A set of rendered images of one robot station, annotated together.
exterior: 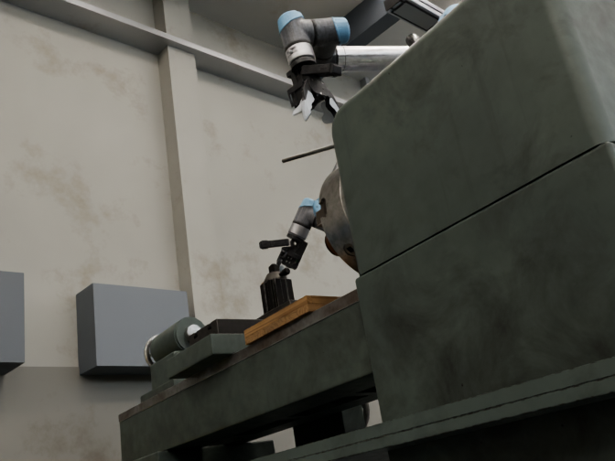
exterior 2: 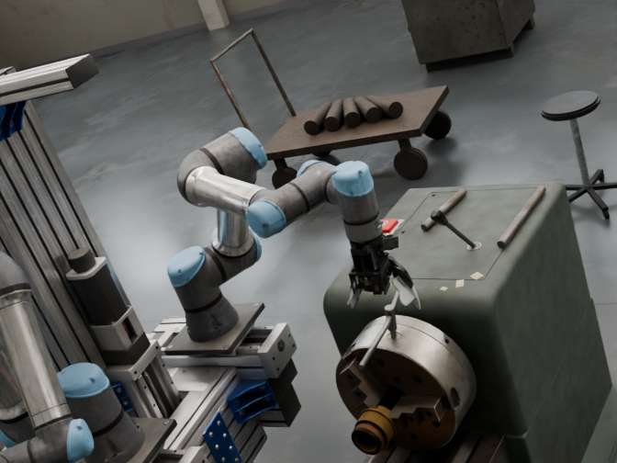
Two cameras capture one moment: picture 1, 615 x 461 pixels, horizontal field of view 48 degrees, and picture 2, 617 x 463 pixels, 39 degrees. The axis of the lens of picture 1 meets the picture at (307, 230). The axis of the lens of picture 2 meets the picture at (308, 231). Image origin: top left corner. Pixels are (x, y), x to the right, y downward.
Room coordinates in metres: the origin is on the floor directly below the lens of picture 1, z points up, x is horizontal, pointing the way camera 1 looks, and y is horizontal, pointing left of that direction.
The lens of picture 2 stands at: (1.99, 1.47, 2.31)
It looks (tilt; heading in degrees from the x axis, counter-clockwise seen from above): 24 degrees down; 259
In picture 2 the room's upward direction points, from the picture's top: 21 degrees counter-clockwise
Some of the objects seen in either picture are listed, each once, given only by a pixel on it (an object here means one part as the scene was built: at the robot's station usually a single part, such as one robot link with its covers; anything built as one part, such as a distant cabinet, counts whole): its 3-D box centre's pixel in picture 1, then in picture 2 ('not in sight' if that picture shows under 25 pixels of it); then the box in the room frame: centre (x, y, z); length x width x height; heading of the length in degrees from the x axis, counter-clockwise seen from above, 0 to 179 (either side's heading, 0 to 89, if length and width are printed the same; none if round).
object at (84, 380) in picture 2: not in sight; (83, 396); (2.27, -0.38, 1.33); 0.13 x 0.12 x 0.14; 173
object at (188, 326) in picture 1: (178, 362); not in sight; (2.54, 0.55, 1.01); 0.30 x 0.20 x 0.29; 38
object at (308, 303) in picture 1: (330, 322); not in sight; (1.80, -0.02, 0.88); 0.36 x 0.30 x 0.04; 128
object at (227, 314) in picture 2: not in sight; (207, 311); (1.92, -0.74, 1.21); 0.15 x 0.15 x 0.10
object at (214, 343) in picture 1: (265, 356); not in sight; (2.14, 0.19, 0.89); 0.53 x 0.30 x 0.06; 128
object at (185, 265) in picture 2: not in sight; (194, 276); (1.91, -0.74, 1.33); 0.13 x 0.12 x 0.14; 16
